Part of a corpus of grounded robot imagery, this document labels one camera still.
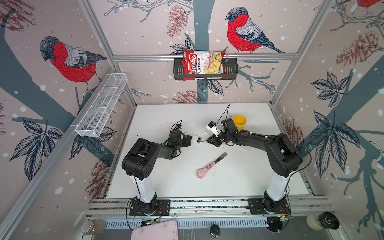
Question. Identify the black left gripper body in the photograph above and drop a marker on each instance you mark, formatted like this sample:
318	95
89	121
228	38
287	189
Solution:
185	142

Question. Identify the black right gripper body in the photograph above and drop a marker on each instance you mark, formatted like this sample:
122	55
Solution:
222	137

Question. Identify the white remote control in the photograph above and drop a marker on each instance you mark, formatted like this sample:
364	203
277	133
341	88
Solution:
194	138

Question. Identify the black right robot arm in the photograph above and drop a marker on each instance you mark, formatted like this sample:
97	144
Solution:
284	158

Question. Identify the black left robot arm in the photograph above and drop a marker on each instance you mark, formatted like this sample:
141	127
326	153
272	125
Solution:
139	163

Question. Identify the yellow plastic goblet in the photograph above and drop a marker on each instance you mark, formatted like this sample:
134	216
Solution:
239	121

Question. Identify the red cassava chips bag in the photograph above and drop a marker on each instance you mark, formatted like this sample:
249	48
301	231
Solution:
203	62

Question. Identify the pink cloth pad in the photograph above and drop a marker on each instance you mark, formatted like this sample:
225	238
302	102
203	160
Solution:
167	230

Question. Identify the black round knob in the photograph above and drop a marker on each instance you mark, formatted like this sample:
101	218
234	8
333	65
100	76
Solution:
215	231

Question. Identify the glass jar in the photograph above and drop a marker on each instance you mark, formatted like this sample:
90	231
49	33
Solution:
93	227

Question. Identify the white tape roll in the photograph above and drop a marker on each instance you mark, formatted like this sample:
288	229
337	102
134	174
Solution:
326	220

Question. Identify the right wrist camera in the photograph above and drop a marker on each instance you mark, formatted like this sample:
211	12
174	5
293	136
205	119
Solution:
213	128

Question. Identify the pink handled scraper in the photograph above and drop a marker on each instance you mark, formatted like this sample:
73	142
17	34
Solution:
203	171

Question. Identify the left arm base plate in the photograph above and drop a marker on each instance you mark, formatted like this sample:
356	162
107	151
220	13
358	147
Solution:
162	207

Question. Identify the black wall basket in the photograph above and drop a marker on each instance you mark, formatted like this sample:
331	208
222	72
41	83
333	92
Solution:
231	71

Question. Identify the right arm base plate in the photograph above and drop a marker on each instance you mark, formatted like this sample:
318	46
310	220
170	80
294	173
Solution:
255	207

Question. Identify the aluminium mounting rail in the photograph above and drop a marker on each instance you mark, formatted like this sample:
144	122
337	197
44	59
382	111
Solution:
209	207

